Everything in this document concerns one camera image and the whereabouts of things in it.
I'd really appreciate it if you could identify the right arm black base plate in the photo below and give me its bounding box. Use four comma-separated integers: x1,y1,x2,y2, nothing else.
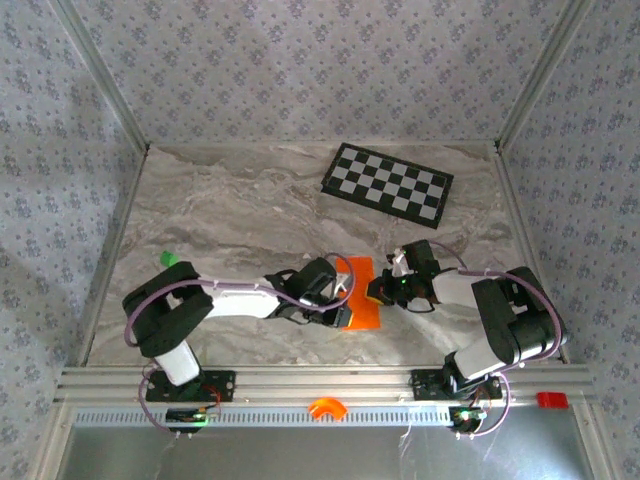
409,368,504,402

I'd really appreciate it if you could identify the grey metal sheet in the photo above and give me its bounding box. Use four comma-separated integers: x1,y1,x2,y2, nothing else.
64,424,594,480

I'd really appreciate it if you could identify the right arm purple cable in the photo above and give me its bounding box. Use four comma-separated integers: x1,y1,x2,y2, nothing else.
428,240,570,439

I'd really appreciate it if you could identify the aluminium mounting rail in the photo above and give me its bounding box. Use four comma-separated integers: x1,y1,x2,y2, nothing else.
53,364,596,404

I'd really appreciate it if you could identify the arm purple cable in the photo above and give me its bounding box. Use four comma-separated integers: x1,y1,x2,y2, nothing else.
123,252,357,436
428,240,570,439

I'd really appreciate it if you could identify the aluminium side rail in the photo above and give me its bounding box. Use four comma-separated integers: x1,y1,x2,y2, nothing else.
492,147,571,365
74,147,149,367

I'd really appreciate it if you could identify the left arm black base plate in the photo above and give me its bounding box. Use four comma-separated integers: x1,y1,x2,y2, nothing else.
144,368,237,404

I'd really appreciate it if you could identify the orange plastic arc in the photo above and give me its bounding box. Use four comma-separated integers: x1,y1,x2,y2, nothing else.
307,396,349,422

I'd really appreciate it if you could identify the slotted grey cable duct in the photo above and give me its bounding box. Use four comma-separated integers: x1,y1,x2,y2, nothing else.
72,405,576,429

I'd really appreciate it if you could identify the black white checkerboard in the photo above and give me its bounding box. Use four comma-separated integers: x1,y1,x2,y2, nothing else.
319,142,455,230

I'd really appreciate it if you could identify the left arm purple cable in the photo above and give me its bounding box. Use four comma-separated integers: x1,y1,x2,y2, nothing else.
123,252,357,436

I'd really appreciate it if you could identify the aluminium frame post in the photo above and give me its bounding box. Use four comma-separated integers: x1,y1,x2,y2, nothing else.
494,0,601,152
49,0,151,152

